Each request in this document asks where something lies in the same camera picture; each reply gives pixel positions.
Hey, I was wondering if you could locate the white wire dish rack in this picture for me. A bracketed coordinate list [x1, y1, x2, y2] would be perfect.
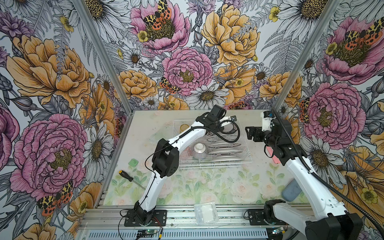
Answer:
[179, 133, 253, 169]

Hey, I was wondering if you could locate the green circuit board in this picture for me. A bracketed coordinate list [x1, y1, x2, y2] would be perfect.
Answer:
[136, 230, 160, 239]
[271, 227, 286, 235]

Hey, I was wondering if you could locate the pink glass tumbler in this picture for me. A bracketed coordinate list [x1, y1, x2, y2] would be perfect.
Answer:
[179, 147, 193, 161]

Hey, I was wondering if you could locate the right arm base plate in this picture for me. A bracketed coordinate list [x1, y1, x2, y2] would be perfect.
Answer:
[246, 209, 269, 226]

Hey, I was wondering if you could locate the yellow glass tumbler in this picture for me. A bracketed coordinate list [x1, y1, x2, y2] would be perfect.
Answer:
[180, 124, 190, 134]

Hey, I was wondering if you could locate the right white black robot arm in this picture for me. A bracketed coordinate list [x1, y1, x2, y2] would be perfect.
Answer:
[246, 124, 363, 240]

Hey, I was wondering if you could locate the screwdriver black yellow handle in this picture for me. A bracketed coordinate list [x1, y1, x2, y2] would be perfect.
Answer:
[119, 170, 145, 190]

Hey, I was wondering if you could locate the green circuit board right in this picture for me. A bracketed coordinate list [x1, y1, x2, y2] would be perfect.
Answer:
[271, 227, 286, 235]

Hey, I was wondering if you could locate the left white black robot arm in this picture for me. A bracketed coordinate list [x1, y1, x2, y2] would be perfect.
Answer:
[134, 105, 231, 225]

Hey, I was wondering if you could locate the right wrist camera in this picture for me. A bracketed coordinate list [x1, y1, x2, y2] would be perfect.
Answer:
[261, 111, 275, 132]

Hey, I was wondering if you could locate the pink flat object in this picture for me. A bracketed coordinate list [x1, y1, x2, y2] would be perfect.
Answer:
[266, 147, 281, 164]

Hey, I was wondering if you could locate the clear plastic bag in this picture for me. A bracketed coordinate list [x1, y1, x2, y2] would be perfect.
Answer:
[194, 201, 219, 225]

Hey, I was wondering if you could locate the striped ceramic bowl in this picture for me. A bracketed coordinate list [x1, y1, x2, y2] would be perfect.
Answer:
[192, 143, 208, 160]

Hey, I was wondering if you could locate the green circuit board left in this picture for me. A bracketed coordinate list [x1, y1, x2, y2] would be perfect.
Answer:
[136, 230, 160, 239]

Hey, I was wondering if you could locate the orange sunburst white plate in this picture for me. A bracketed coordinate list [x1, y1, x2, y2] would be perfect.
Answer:
[208, 142, 242, 149]

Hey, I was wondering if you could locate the red green patterned plate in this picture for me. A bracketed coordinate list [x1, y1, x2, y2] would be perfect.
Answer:
[208, 148, 243, 156]

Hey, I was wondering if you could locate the green rimmed white plate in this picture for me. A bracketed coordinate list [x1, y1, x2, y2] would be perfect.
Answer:
[207, 135, 237, 143]

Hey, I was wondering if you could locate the aluminium front rail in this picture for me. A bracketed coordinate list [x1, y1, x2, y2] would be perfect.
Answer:
[80, 204, 307, 232]

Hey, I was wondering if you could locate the green square object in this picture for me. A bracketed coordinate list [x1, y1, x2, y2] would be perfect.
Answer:
[129, 159, 139, 168]

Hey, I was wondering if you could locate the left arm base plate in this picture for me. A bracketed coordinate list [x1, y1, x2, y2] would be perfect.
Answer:
[124, 209, 168, 227]

